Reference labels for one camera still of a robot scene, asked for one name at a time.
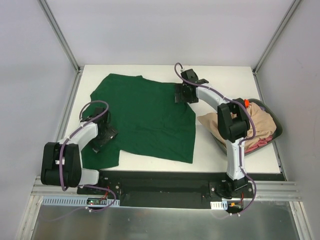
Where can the left aluminium side rail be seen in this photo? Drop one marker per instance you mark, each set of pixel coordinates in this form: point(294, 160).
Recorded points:
point(63, 92)

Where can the beige t shirt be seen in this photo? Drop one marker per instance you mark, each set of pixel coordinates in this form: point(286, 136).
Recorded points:
point(264, 124)

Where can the white cable duct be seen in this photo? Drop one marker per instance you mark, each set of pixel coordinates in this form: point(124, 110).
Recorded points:
point(219, 205)
point(68, 201)

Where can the right white cable duct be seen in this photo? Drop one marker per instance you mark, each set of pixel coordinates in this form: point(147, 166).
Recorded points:
point(219, 205)

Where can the aluminium frame post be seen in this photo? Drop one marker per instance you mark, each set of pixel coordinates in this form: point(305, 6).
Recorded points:
point(59, 34)
point(276, 35)

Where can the orange t shirt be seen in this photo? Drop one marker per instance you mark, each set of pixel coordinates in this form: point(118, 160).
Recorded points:
point(246, 103)

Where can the right aluminium frame post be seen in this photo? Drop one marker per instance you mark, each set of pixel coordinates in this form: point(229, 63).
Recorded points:
point(276, 35)

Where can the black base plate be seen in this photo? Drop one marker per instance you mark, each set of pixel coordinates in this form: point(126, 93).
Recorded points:
point(182, 190)

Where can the left aluminium frame post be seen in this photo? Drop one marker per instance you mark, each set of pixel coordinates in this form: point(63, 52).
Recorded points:
point(59, 34)

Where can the pink t shirt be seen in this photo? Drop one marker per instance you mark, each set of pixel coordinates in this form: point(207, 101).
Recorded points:
point(256, 143)

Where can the grey laundry basket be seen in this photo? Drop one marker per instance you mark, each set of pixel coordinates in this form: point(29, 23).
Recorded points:
point(279, 128)

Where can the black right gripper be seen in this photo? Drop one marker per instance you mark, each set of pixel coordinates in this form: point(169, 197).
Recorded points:
point(180, 93)

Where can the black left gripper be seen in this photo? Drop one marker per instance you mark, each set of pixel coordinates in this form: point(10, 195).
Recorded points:
point(107, 136)

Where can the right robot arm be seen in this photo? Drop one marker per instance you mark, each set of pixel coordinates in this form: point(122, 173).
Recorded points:
point(233, 123)

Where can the left white cable duct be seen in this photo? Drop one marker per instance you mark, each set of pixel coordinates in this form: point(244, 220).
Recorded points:
point(68, 201)

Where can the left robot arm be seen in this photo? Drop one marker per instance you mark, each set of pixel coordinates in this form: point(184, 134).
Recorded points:
point(62, 163)

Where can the front aluminium rail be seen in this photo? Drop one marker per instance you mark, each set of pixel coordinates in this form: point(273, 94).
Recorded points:
point(286, 191)

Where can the green t shirt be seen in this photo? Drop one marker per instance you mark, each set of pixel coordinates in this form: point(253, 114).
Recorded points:
point(148, 120)

